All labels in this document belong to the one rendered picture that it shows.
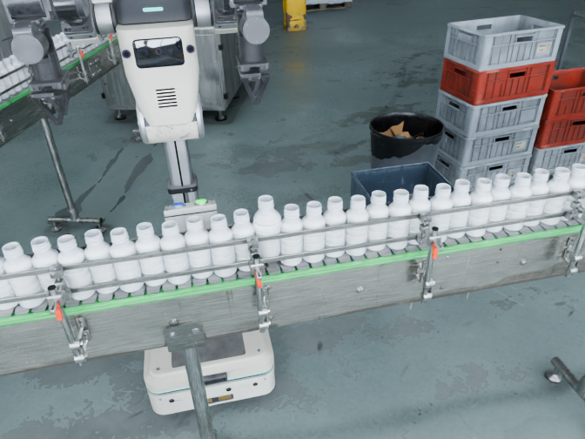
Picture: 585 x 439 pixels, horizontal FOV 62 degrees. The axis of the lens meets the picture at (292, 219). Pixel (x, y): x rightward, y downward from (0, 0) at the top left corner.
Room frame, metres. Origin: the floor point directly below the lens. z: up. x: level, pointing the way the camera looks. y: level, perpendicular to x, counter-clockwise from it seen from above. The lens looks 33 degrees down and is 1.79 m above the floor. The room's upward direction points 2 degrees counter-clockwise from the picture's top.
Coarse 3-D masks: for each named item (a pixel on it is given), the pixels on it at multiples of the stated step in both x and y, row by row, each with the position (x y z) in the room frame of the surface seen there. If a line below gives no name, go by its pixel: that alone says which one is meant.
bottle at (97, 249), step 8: (88, 232) 0.95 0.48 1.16; (96, 232) 0.96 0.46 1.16; (88, 240) 0.93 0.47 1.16; (96, 240) 0.93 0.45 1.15; (88, 248) 0.93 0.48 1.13; (96, 248) 0.92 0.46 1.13; (104, 248) 0.93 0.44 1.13; (88, 256) 0.91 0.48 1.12; (96, 256) 0.91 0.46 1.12; (104, 256) 0.92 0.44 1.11; (112, 264) 0.94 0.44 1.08; (96, 272) 0.91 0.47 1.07; (104, 272) 0.92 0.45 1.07; (112, 272) 0.93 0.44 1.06; (96, 280) 0.92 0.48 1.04; (104, 280) 0.91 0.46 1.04; (112, 280) 0.92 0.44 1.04; (104, 288) 0.91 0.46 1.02; (112, 288) 0.92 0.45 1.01
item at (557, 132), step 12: (540, 120) 3.33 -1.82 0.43; (552, 120) 3.29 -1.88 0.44; (564, 120) 3.31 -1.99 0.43; (576, 120) 3.35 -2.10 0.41; (540, 132) 3.31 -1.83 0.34; (552, 132) 3.31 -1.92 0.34; (564, 132) 3.33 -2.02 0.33; (576, 132) 3.36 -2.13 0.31; (540, 144) 3.29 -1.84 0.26; (552, 144) 3.31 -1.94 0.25; (564, 144) 3.33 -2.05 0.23
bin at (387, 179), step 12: (384, 168) 1.64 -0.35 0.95; (396, 168) 1.65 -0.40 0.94; (408, 168) 1.66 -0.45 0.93; (420, 168) 1.67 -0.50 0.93; (432, 168) 1.64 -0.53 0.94; (360, 180) 1.63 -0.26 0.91; (372, 180) 1.63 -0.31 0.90; (384, 180) 1.64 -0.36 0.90; (396, 180) 1.65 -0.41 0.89; (408, 180) 1.66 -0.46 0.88; (420, 180) 1.67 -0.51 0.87; (432, 180) 1.63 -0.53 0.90; (444, 180) 1.54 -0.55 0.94; (360, 192) 1.51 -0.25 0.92; (432, 192) 1.61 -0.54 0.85
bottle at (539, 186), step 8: (536, 176) 1.17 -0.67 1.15; (544, 176) 1.16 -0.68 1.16; (536, 184) 1.16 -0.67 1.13; (544, 184) 1.16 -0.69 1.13; (536, 192) 1.15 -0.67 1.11; (544, 192) 1.15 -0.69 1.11; (536, 200) 1.15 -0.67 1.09; (544, 200) 1.15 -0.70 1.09; (528, 208) 1.15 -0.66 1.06; (536, 208) 1.15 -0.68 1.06; (528, 216) 1.15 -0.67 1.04; (528, 224) 1.15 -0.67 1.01; (536, 224) 1.15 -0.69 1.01
